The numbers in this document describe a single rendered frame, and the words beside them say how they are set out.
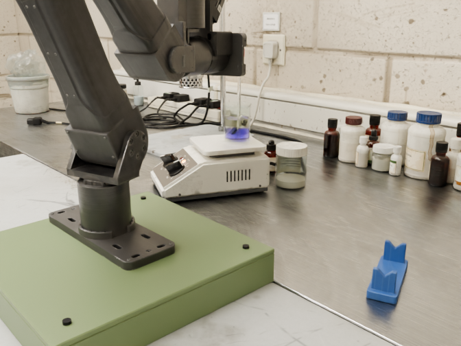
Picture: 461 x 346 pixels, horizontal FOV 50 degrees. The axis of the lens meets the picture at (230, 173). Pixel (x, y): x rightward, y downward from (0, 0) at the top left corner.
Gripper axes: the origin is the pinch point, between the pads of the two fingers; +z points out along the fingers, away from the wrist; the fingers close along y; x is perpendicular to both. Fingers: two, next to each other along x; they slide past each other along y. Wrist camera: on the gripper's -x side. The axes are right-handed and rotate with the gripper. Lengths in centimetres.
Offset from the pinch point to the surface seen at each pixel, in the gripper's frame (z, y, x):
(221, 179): -7.0, -0.2, 21.6
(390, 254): -19.2, -31.9, 23.5
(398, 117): 29.0, -23.6, 13.6
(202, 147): -6.7, 3.8, 16.4
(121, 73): 79, 94, 13
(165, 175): -10.0, 9.6, 21.6
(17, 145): 3, 65, 25
